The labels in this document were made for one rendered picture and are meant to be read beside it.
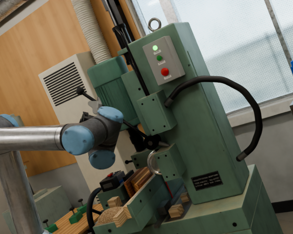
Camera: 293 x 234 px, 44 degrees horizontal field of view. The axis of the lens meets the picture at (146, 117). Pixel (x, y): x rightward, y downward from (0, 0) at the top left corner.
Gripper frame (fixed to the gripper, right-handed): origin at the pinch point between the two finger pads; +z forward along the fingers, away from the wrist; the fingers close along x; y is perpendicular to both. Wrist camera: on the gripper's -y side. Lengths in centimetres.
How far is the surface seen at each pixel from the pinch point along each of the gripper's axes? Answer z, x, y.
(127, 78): -0.3, -18.8, -8.5
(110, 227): -37.0, 29.5, -11.0
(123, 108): -2.9, -6.0, -11.1
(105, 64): 6.5, -20.2, 0.4
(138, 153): -8.5, 11.7, -23.7
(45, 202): 146, 180, -29
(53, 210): 143, 188, -38
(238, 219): -54, 4, -49
